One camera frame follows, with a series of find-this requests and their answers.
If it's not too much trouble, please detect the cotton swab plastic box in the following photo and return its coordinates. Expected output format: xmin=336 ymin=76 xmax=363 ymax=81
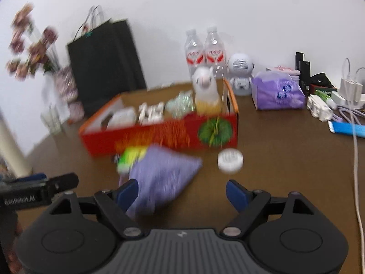
xmin=107 ymin=107 xmax=137 ymax=129

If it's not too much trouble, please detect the white tissue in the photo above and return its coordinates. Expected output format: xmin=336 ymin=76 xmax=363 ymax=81
xmin=138 ymin=102 xmax=164 ymax=125

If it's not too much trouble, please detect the white alpaca plush toy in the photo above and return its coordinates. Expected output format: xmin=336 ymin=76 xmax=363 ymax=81
xmin=192 ymin=67 xmax=222 ymax=116

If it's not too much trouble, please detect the clear plastic bag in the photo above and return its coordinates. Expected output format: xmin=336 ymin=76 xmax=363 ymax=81
xmin=164 ymin=90 xmax=196 ymax=119

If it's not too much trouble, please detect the cream thermos bottle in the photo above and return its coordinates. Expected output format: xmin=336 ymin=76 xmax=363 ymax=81
xmin=1 ymin=117 xmax=32 ymax=178

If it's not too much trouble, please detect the green milk carton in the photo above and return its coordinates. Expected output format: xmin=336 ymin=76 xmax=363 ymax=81
xmin=115 ymin=146 xmax=148 ymax=175

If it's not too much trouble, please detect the purple cloth pouch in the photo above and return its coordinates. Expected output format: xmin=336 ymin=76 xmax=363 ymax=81
xmin=120 ymin=145 xmax=202 ymax=218

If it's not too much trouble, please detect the clear drinking glass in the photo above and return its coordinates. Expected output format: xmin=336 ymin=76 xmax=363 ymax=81
xmin=40 ymin=106 xmax=63 ymax=135

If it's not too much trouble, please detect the red cardboard tray box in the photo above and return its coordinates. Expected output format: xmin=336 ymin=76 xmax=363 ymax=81
xmin=78 ymin=79 xmax=239 ymax=156

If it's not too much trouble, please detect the pink mottled ceramic vase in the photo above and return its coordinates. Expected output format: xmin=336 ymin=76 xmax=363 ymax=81
xmin=53 ymin=66 xmax=84 ymax=123

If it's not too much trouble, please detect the purple tissue pack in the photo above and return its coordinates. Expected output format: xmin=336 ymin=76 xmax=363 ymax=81
xmin=251 ymin=71 xmax=306 ymax=111

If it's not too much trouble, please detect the white small figurine toy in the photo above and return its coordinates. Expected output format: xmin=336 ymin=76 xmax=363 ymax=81
xmin=306 ymin=95 xmax=333 ymax=122

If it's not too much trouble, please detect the blue flat package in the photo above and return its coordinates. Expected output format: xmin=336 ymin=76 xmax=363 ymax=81
xmin=328 ymin=121 xmax=365 ymax=138

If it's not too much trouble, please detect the dried pink flower bouquet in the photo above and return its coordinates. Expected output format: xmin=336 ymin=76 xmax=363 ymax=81
xmin=6 ymin=3 xmax=61 ymax=80

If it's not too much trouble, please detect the white robot speaker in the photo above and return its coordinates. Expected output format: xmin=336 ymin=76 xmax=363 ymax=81
xmin=227 ymin=53 xmax=254 ymax=96

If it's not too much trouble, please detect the black paper shopping bag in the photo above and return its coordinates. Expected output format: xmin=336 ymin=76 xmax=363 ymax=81
xmin=68 ymin=6 xmax=147 ymax=117

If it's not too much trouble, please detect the green tube item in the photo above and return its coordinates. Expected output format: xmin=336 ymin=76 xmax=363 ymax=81
xmin=315 ymin=90 xmax=337 ymax=110

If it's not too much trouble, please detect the pink white folded pack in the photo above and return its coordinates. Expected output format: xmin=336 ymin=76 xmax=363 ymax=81
xmin=266 ymin=66 xmax=301 ymax=82

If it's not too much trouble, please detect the black rectangular device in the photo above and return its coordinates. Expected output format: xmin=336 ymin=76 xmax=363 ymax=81
xmin=295 ymin=52 xmax=310 ymax=97

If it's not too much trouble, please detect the right clear water bottle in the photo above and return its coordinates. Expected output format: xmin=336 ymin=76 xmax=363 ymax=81
xmin=204 ymin=27 xmax=227 ymax=79

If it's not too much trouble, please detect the clear water bottle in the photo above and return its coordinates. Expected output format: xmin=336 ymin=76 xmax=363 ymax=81
xmin=204 ymin=27 xmax=227 ymax=79
xmin=185 ymin=29 xmax=205 ymax=76

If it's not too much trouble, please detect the left clear water bottle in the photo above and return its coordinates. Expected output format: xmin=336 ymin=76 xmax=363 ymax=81
xmin=185 ymin=29 xmax=205 ymax=76

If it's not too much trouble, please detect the white power adapter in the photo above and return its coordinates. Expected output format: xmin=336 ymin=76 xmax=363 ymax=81
xmin=331 ymin=79 xmax=364 ymax=110

